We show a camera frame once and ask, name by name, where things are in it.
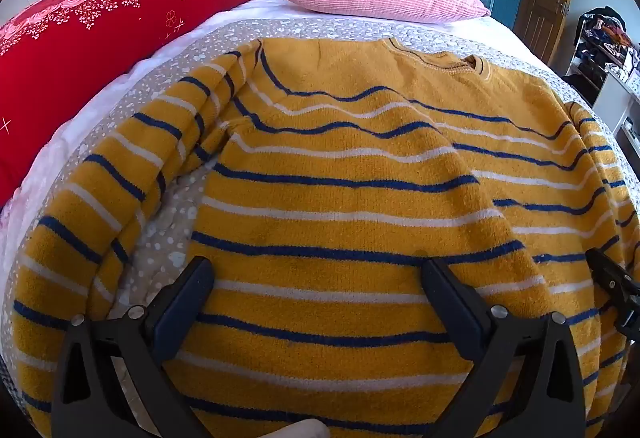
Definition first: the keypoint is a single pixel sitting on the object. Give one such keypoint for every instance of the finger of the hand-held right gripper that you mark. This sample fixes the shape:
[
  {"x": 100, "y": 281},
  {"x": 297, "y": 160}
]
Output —
[{"x": 612, "y": 285}]

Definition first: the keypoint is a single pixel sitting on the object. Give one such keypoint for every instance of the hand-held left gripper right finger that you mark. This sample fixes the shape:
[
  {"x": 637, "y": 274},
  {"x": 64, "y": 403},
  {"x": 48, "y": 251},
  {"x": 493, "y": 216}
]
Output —
[{"x": 457, "y": 313}]

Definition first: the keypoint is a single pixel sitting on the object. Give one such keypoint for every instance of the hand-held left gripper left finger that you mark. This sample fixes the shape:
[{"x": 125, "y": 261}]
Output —
[{"x": 176, "y": 318}]

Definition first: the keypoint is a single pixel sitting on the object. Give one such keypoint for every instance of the yellow striped sweater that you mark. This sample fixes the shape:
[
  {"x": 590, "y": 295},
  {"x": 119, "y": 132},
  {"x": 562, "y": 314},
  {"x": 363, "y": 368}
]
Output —
[{"x": 350, "y": 218}]

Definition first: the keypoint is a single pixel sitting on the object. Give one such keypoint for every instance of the grey patterned blanket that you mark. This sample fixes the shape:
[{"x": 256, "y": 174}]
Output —
[{"x": 165, "y": 238}]

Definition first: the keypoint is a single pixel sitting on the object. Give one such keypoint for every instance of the white side table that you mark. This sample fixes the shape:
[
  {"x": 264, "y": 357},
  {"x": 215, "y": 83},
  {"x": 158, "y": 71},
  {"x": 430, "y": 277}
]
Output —
[{"x": 620, "y": 102}]

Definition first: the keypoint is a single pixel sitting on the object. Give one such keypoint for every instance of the cluttered storage shelf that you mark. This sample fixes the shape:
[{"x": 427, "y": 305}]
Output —
[{"x": 602, "y": 45}]

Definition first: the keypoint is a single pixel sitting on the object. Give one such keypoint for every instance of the red floral pillow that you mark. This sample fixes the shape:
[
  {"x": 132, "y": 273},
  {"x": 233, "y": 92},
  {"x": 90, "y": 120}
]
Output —
[{"x": 80, "y": 52}]

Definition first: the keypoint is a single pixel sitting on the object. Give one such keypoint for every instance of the white bed sheet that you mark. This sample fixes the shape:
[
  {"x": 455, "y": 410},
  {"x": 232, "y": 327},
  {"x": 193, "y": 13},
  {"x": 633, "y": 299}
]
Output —
[{"x": 210, "y": 25}]

